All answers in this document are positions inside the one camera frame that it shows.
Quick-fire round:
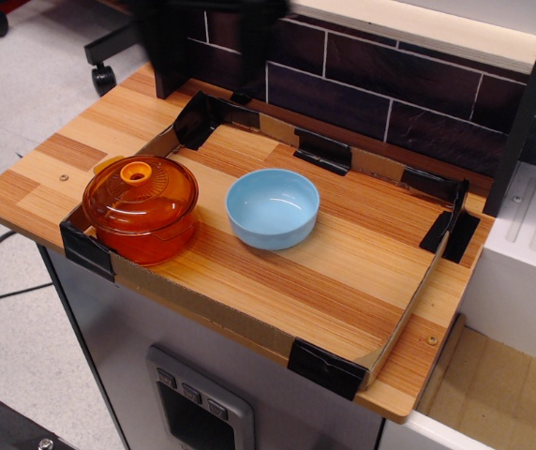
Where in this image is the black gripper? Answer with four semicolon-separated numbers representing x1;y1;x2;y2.
129;1;289;61

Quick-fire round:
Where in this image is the orange transparent pot lid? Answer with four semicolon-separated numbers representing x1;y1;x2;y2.
82;156;199;235

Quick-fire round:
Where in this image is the orange transparent pot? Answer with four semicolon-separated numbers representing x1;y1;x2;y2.
90;158;198;266

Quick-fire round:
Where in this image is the black chair base with caster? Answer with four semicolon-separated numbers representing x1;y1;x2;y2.
84;21;148;97

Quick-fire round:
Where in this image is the light blue bowl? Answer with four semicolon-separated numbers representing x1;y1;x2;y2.
225;169;320;250

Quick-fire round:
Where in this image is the grey control panel with buttons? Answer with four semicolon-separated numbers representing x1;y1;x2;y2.
146;346;256;450

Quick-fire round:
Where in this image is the white sink drainboard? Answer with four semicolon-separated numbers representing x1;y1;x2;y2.
485;163;536;267

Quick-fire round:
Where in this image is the black floor cable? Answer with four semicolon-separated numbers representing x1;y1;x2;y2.
0;229;52;309

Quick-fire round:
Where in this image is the black upright post right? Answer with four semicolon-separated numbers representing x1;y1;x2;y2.
483;59;536;218

